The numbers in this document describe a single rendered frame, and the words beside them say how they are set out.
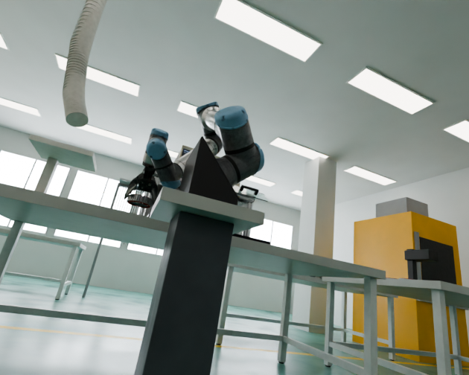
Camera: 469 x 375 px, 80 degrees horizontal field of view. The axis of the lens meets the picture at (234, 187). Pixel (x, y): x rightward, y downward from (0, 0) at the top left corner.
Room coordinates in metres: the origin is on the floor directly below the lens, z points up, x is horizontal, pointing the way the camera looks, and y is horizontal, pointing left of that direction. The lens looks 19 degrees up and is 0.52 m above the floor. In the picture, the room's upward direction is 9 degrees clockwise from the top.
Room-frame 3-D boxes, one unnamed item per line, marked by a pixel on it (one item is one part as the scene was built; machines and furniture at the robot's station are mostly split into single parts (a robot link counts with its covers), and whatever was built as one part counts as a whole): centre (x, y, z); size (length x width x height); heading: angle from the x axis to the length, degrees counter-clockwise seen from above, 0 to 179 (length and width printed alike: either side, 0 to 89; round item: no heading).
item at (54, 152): (1.82, 1.19, 0.98); 0.37 x 0.35 x 0.46; 110
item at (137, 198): (1.27, 0.42, 0.82); 0.11 x 0.11 x 0.04
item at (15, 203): (1.81, 0.22, 0.72); 2.20 x 1.01 x 0.05; 110
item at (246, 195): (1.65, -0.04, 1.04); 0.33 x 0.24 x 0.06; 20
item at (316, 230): (5.45, -1.74, 1.65); 0.50 x 0.45 x 3.30; 20
